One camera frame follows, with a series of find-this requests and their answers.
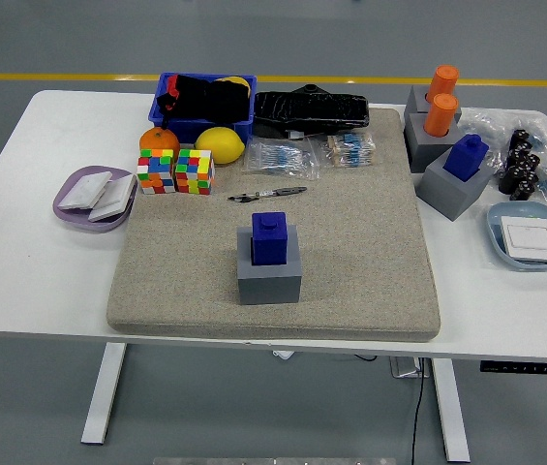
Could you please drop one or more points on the blue square seal stamp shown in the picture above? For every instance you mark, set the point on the blue square seal stamp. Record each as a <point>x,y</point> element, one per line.
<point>464,157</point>
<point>269,239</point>

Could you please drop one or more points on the grey seal holder block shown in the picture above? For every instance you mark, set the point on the grey seal holder block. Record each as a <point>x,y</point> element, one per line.
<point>268,288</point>
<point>442,194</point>
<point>416,102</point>
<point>420,145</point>

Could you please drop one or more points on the orange cylinder seal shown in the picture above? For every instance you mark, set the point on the orange cylinder seal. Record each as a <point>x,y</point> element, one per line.
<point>443,80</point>
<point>440,116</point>

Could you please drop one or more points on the black grey pen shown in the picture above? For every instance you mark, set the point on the black grey pen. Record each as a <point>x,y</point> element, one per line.
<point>287,191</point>

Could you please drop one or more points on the clear bag of blue resistors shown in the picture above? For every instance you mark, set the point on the clear bag of blue resistors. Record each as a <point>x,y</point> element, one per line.
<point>278,157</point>

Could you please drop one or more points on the grey-brown fabric mat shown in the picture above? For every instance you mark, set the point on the grey-brown fabric mat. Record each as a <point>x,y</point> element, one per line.
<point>350,242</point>

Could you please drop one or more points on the colourful puzzle cube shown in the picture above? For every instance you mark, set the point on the colourful puzzle cube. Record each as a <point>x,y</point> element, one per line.
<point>155,172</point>
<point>194,172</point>

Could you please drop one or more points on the yellow lemon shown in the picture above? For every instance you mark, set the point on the yellow lemon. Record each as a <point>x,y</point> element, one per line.
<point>220,145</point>

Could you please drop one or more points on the clear bag of taped resistors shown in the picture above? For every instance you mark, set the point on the clear bag of taped resistors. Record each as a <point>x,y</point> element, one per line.
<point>350,150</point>

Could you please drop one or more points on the small white part under table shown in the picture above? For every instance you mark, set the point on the small white part under table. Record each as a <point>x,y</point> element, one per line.
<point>283,354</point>

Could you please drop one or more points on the blue plastic bin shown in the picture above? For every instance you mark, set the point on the blue plastic bin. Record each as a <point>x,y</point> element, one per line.
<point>195,128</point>

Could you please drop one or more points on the orange fruit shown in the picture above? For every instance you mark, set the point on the orange fruit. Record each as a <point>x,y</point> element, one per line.
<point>159,140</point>

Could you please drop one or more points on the yellow curved object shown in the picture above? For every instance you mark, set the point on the yellow curved object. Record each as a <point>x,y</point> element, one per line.
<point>234,80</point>

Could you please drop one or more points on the silver box under table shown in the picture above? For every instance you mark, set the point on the silver box under table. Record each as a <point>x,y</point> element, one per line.
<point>404,368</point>

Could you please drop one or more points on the purple dish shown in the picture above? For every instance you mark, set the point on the purple dish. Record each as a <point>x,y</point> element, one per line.
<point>67,213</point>

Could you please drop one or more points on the blue-grey dish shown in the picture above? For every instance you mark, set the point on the blue-grey dish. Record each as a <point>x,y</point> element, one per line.
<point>498,232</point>

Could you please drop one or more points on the white table leg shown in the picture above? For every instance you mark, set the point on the white table leg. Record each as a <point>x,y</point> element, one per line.
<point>101,397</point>
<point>449,412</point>

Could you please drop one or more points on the black table control panel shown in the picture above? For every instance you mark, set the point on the black table control panel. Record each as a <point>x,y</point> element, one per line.
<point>520,367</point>

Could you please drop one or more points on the white wall switch panel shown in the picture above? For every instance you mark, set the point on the white wall switch panel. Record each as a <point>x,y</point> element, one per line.
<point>527,239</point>
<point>84,190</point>
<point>115,198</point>

